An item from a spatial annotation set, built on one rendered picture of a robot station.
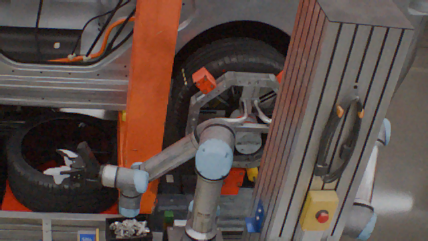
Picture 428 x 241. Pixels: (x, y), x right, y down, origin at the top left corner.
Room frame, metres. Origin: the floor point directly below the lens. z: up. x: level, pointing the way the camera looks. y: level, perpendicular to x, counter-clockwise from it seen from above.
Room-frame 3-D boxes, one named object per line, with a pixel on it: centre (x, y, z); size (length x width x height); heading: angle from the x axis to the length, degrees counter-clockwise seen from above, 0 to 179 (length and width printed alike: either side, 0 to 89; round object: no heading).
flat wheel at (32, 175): (2.68, 0.76, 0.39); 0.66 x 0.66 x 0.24
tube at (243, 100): (2.56, -0.06, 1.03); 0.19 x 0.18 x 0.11; 14
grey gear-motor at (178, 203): (2.66, 0.19, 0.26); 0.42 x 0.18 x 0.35; 14
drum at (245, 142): (2.64, -0.14, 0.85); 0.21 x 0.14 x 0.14; 14
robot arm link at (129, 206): (1.72, 0.25, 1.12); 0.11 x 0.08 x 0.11; 0
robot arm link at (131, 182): (1.71, 0.25, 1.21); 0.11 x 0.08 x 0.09; 90
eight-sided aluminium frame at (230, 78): (2.71, -0.12, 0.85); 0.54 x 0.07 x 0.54; 104
